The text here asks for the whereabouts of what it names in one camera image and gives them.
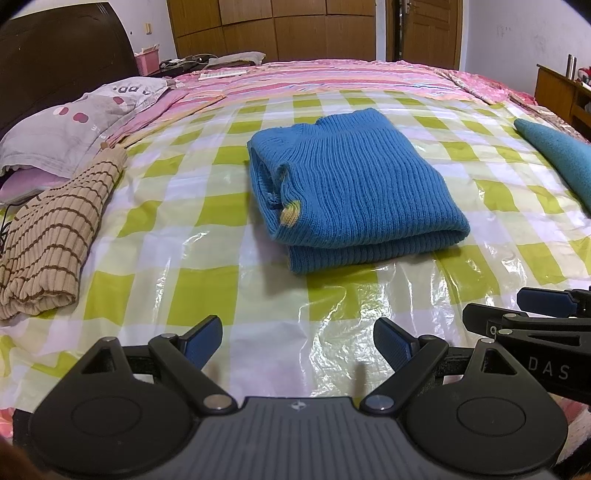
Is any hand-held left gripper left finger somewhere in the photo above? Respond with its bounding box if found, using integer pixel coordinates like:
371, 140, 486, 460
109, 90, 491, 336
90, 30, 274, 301
69, 315, 236, 414

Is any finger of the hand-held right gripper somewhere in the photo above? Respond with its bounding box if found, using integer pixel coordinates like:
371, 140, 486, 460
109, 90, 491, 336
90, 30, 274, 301
516, 286, 591, 319
462, 303, 591, 343

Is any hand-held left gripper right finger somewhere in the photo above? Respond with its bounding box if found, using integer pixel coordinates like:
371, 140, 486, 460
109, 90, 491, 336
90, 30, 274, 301
359, 318, 529, 412

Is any blue knitted sweater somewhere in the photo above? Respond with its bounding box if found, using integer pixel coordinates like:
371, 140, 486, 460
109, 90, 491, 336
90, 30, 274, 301
247, 108, 471, 276

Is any teal fleece blanket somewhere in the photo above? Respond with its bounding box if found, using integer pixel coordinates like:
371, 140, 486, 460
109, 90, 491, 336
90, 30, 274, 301
514, 119, 591, 208

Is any wooden side cabinet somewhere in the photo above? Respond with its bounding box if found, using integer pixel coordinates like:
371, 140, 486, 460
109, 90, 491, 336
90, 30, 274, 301
536, 64, 591, 139

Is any pink floral quilt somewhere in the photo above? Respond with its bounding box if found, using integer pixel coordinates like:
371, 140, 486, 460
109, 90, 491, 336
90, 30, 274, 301
438, 67, 591, 144

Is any beige floral cloth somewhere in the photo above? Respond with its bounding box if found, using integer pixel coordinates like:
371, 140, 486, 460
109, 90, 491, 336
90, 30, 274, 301
441, 69, 497, 104

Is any grey printed pillow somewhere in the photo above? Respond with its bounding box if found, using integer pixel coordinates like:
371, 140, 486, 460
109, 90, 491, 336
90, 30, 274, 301
0, 78, 169, 178

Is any white paper strip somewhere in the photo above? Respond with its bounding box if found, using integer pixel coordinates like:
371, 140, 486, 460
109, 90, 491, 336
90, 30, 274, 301
198, 68, 247, 80

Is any pink striped bed sheet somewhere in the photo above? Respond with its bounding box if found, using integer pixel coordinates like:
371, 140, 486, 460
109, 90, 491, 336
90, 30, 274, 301
99, 59, 490, 148

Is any grey folded cloth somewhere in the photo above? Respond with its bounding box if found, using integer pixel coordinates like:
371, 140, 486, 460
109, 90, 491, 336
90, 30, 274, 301
208, 51, 266, 68

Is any pink storage box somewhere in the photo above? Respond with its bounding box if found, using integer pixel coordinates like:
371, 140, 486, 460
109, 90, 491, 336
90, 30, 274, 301
134, 45, 161, 77

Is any wooden door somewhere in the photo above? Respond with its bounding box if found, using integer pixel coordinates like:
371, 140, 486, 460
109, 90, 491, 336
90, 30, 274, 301
392, 0, 464, 70

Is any wooden wardrobe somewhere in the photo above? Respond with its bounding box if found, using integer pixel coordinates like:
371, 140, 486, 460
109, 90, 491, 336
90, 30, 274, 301
166, 0, 377, 63

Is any dark wooden headboard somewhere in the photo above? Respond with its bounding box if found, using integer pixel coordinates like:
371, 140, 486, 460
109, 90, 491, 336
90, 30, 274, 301
0, 1, 139, 134

